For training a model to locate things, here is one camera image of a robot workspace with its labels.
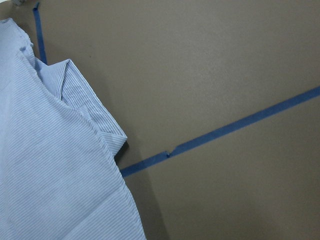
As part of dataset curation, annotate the light blue striped shirt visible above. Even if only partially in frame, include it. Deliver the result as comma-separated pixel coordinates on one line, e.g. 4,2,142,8
0,18,145,240

